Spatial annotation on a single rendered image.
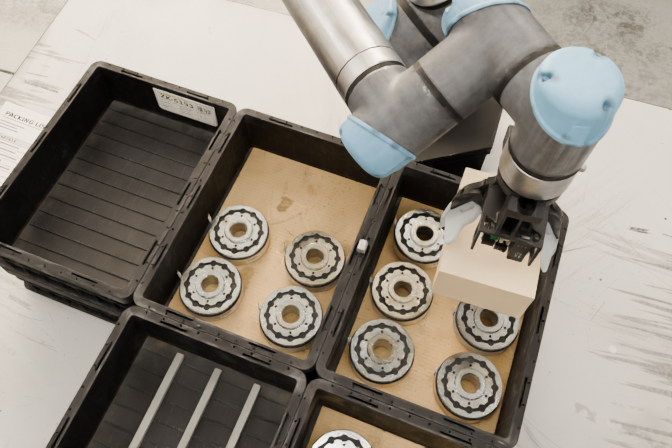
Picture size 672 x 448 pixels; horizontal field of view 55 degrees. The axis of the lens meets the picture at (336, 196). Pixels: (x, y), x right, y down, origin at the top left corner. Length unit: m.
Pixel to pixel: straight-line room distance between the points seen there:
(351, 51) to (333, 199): 0.54
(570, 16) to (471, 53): 2.18
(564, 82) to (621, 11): 2.33
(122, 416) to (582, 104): 0.82
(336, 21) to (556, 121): 0.27
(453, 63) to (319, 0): 0.19
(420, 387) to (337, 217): 0.33
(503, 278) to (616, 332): 0.53
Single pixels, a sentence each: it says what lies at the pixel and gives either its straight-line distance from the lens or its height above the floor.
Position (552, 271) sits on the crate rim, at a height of 0.93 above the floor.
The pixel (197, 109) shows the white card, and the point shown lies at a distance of 1.24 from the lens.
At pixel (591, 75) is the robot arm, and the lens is 0.59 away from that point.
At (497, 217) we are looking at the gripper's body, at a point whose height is 1.24.
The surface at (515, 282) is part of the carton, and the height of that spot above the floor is 1.12.
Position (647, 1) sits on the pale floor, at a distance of 2.99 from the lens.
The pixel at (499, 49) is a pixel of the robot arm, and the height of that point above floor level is 1.42.
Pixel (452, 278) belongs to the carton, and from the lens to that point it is 0.84.
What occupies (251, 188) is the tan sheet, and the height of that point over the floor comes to 0.83.
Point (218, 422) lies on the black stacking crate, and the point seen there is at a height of 0.83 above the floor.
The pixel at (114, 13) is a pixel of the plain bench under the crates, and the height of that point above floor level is 0.70.
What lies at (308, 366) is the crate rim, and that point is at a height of 0.93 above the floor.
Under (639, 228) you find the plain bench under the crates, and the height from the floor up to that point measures 0.70.
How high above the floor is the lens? 1.87
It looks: 61 degrees down
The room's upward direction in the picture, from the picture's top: 1 degrees clockwise
